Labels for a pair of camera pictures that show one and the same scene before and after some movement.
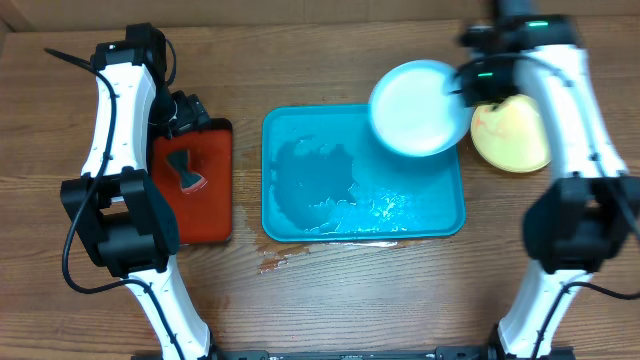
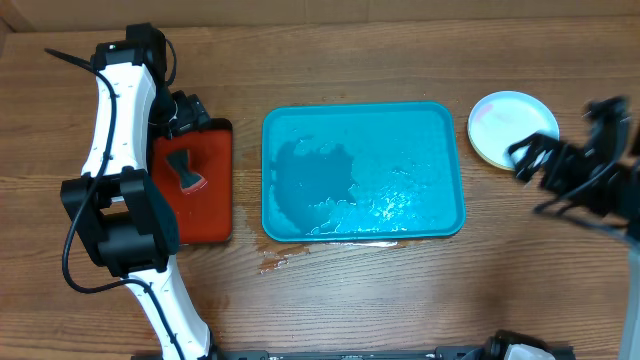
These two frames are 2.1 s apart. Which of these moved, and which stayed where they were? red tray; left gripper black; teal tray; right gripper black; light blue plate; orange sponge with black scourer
Moved: right gripper black; light blue plate
Stayed: orange sponge with black scourer; left gripper black; teal tray; red tray
